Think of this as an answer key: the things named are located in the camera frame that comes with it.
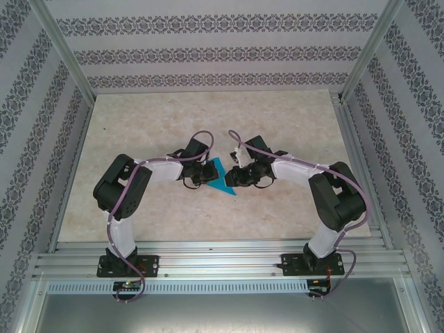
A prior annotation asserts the aluminium side rail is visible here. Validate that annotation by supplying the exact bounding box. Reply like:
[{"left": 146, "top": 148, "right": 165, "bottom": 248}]
[
  {"left": 48, "top": 99, "right": 95, "bottom": 253},
  {"left": 331, "top": 92, "right": 395, "bottom": 249}
]

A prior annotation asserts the black base plate right arm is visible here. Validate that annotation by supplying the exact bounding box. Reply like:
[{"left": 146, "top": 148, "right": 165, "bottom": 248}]
[{"left": 281, "top": 253, "right": 346, "bottom": 277}]

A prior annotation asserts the black base plate left arm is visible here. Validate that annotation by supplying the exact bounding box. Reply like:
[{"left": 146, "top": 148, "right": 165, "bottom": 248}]
[{"left": 96, "top": 255, "right": 160, "bottom": 278}]

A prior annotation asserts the aluminium corner post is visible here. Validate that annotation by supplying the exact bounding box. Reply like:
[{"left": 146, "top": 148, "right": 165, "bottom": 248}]
[
  {"left": 29, "top": 0, "right": 97, "bottom": 103},
  {"left": 338, "top": 0, "right": 407, "bottom": 105}
]

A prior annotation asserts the slotted grey cable duct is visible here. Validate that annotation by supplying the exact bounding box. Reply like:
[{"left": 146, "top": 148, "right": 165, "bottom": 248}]
[{"left": 46, "top": 280, "right": 309, "bottom": 294}]

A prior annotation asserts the grey sheet metal panel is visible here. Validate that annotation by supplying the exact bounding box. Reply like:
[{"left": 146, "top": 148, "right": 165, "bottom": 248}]
[{"left": 34, "top": 293, "right": 422, "bottom": 333}]

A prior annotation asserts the aluminium rail frame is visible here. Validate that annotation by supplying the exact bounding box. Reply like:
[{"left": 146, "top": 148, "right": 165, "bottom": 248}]
[{"left": 33, "top": 239, "right": 412, "bottom": 280}]

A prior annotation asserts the blue cloth square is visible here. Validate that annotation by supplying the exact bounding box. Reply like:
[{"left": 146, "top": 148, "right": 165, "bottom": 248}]
[{"left": 204, "top": 156, "right": 238, "bottom": 198}]

